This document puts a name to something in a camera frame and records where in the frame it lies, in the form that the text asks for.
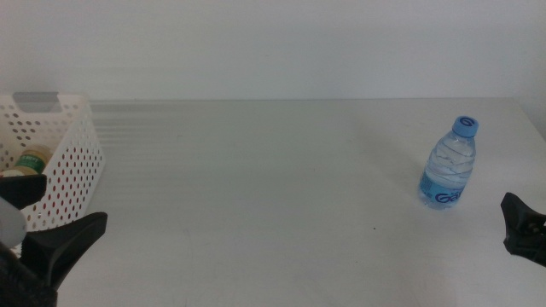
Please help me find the yellow tea bottle green label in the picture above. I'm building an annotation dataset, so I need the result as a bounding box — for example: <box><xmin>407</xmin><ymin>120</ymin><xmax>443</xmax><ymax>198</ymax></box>
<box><xmin>0</xmin><ymin>144</ymin><xmax>54</xmax><ymax>178</ymax></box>

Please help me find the clear water bottle blue cap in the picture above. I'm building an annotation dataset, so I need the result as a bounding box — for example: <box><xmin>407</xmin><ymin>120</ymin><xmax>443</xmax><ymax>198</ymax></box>
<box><xmin>417</xmin><ymin>115</ymin><xmax>479</xmax><ymax>211</ymax></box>

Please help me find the white perforated plastic basket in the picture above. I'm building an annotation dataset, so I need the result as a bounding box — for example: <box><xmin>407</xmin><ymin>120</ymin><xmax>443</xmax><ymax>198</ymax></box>
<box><xmin>0</xmin><ymin>91</ymin><xmax>106</xmax><ymax>257</ymax></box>

